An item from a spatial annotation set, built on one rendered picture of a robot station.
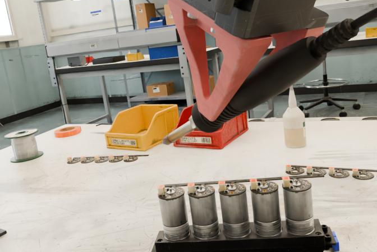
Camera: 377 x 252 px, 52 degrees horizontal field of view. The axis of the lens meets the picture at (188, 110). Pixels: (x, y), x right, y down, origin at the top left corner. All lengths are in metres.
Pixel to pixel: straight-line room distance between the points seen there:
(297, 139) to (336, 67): 4.14
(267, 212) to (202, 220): 0.06
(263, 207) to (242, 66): 0.17
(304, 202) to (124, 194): 0.27
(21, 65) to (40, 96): 0.55
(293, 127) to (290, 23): 0.43
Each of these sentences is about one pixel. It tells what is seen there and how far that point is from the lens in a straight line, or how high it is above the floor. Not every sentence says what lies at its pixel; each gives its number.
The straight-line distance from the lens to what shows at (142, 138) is 0.71.
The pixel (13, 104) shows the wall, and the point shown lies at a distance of 5.97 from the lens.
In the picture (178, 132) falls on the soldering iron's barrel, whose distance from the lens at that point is 0.30.
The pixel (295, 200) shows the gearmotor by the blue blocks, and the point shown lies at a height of 0.80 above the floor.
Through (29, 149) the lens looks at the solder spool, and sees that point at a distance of 0.81.
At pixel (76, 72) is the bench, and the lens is 3.56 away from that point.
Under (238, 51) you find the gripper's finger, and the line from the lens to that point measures 0.19.
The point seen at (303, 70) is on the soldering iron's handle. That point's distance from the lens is 0.20.
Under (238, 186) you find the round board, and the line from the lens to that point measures 0.36.
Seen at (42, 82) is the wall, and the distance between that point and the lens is 6.35.
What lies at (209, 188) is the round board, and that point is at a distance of 0.36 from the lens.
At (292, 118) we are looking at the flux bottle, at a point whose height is 0.80.
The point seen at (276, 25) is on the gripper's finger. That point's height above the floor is 0.95.
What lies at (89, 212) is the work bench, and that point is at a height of 0.75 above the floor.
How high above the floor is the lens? 0.96
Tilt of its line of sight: 12 degrees down
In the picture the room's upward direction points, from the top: 8 degrees counter-clockwise
